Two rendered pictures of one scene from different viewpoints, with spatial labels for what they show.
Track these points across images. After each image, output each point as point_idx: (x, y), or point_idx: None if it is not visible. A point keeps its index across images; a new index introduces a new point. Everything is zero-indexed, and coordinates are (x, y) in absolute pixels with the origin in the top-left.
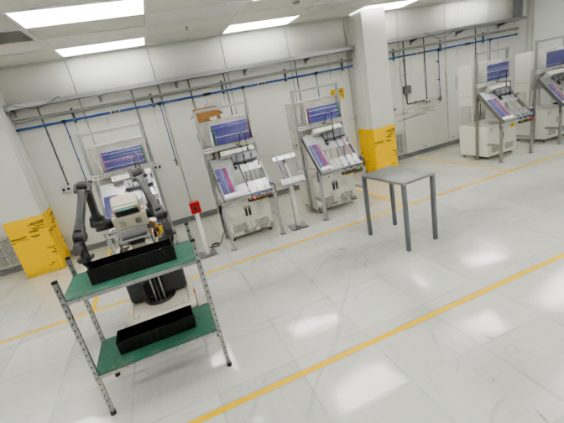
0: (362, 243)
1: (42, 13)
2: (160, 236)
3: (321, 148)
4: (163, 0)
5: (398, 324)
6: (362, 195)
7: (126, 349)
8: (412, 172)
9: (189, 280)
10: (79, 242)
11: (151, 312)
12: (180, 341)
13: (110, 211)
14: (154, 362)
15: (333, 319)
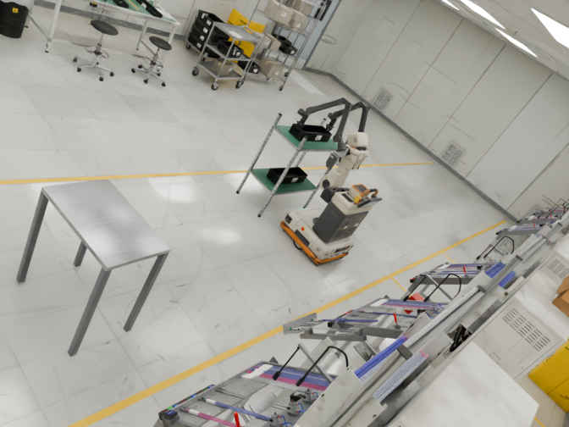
0: (143, 305)
1: (561, 40)
2: (354, 202)
3: (302, 387)
4: (549, 12)
5: (121, 180)
6: None
7: (294, 172)
8: (78, 206)
9: (317, 240)
10: (332, 113)
11: (314, 211)
12: (267, 169)
13: (469, 264)
14: (288, 209)
15: (174, 201)
